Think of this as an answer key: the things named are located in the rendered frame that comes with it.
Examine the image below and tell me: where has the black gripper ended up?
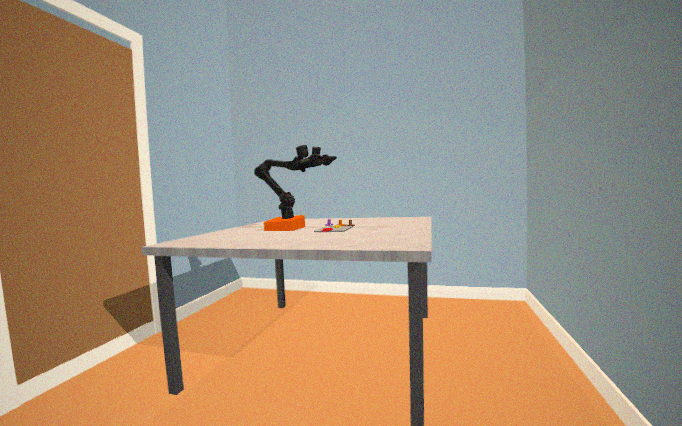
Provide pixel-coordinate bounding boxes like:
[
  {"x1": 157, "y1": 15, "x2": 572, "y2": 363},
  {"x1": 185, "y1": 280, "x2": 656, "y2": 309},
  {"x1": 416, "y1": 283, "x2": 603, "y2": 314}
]
[{"x1": 307, "y1": 154, "x2": 337, "y2": 167}]

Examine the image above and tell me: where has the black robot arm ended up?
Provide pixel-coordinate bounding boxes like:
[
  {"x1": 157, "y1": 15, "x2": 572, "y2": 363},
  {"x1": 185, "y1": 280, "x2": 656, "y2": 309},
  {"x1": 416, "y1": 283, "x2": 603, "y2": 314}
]
[{"x1": 254, "y1": 145, "x2": 309, "y2": 219}]

